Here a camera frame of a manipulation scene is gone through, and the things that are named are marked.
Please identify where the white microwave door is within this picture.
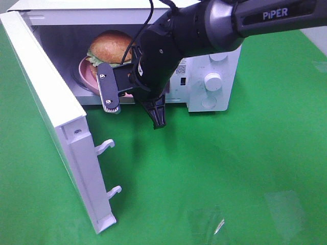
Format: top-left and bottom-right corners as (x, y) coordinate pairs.
(1, 11), (122, 234)

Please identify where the lower white microwave knob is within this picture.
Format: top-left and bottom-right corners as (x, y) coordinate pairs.
(204, 72), (222, 92)

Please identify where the upper white microwave knob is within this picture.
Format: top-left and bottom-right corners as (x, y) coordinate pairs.
(209, 53), (228, 61)

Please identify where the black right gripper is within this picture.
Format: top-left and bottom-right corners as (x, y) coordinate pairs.
(130, 45), (179, 130)

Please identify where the burger with lettuce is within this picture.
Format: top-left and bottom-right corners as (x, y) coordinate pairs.
(86, 30), (132, 67)

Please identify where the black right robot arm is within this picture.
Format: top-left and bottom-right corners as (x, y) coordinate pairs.
(131, 0), (326, 129)

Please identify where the white microwave knob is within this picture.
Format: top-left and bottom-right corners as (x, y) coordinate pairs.
(204, 72), (222, 92)
(209, 53), (228, 61)

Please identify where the black cable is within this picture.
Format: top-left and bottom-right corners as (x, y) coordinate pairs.
(120, 0), (179, 64)

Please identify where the clear tape patch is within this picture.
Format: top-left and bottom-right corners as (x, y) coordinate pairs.
(265, 190), (306, 241)
(188, 205), (225, 234)

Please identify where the white microwave oven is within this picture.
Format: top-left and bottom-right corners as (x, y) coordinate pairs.
(1, 1), (240, 112)

